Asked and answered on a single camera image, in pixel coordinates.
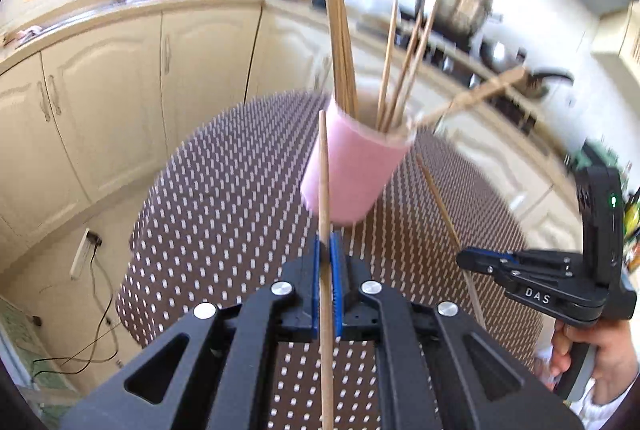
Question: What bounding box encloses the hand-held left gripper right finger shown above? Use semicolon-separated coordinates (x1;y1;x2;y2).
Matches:
331;233;584;430

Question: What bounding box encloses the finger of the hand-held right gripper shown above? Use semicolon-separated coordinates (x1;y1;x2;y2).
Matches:
456;249;584;293
469;248;586;269

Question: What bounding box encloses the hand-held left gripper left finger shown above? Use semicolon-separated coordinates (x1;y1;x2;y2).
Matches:
60;234;321;430

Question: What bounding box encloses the long wooden chopstick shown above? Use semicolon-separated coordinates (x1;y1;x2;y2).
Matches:
318;110;335;430
415;153;486;327

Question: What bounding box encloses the pink cup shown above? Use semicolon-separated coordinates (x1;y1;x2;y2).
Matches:
299;94;417;225

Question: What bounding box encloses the pile of wooden chopsticks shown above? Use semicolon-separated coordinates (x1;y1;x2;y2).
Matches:
319;0;527;133

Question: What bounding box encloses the person's right forearm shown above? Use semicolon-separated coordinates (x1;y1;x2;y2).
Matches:
570;372;640;417

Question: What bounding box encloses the person's right hand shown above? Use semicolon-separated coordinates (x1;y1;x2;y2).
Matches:
548;322;640;386

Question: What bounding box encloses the green yellow bottle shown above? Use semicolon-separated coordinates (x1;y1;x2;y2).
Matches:
622;194;640;271

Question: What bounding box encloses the green electric cooker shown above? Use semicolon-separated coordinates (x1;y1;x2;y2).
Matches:
570;140;622;171

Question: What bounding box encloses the brown polka dot tablecloth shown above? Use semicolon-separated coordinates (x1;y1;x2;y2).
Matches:
115;90;548;430

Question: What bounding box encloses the steel wok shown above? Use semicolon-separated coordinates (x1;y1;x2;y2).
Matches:
479;38;574;101

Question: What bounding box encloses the black gas stove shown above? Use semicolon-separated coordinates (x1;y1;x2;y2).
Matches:
357;22;542;111

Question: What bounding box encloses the white power strip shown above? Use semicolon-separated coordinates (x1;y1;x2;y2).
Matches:
70;228;104;281

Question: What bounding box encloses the steel steamer pot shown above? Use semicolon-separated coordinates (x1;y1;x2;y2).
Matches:
420;0;502;38

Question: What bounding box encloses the green patterned floor mat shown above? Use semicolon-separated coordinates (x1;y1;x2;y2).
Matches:
0;297;53;393

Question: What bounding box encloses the beige kitchen countertop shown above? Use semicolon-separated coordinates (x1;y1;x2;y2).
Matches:
0;0;576;161

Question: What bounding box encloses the steel kitchen sink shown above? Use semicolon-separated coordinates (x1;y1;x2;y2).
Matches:
30;0;213;28

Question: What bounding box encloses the thin black floor cable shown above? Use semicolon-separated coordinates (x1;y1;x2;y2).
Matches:
32;250;127;372

